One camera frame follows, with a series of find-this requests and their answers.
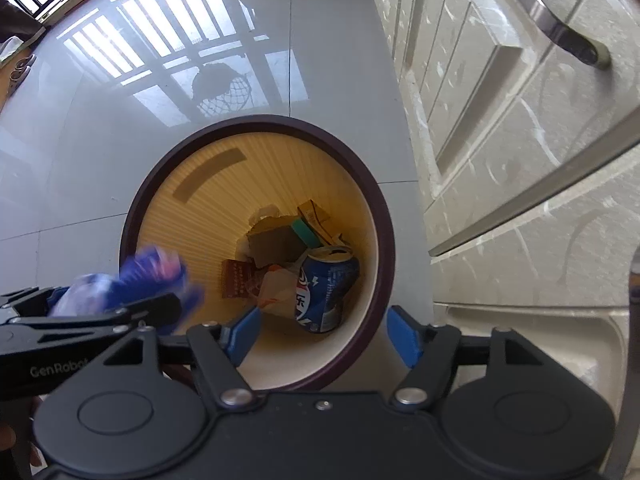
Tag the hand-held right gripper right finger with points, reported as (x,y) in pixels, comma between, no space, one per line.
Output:
(402,335)

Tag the brown cardboard piece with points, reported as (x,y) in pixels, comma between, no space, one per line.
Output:
(275,247)

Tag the small brown paper box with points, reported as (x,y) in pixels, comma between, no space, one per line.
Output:
(315,217)

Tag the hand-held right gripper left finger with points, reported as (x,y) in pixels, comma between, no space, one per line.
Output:
(245,332)

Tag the blue floral plastic wrapper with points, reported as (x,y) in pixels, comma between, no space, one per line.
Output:
(145,275)

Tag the red snack packet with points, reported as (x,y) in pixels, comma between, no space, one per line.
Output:
(240,280)

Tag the yellow bin with brown rim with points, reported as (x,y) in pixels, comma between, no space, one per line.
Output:
(270,170)

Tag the blue drink can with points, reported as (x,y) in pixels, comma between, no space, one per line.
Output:
(325,290)

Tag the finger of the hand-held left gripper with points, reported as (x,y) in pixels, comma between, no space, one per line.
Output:
(30,297)
(150,312)

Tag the brown curtain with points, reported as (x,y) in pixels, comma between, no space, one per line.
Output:
(17,15)

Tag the cream patterned cabinet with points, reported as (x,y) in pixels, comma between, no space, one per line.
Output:
(525,160)

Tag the pair of shoes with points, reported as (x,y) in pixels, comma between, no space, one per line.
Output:
(22,67)

